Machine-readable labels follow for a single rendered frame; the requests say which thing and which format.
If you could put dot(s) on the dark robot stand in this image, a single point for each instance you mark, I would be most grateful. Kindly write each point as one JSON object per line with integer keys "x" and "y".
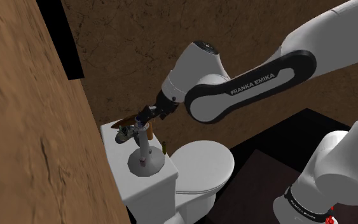
{"x": 259, "y": 186}

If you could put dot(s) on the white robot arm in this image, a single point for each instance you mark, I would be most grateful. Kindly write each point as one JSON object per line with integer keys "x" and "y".
{"x": 327, "y": 40}

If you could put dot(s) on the grey green sneaker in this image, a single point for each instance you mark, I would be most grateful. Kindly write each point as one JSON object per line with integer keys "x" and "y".
{"x": 124, "y": 135}

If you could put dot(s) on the brown boat-shaped dish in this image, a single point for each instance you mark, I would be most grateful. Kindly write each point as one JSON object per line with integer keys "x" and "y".
{"x": 124, "y": 122}

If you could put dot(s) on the small olive bottle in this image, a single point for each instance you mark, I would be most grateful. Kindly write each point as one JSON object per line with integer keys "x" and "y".
{"x": 164, "y": 148}

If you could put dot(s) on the grey wide-based vase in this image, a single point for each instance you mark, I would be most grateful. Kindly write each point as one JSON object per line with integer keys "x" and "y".
{"x": 146, "y": 161}

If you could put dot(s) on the white toilet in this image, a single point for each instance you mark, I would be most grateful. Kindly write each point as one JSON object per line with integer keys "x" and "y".
{"x": 203, "y": 167}

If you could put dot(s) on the orange brown cylinder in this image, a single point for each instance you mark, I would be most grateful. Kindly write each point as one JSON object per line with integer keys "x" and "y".
{"x": 150, "y": 131}

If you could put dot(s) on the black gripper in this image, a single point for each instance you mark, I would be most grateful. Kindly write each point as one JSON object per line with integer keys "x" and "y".
{"x": 166, "y": 104}

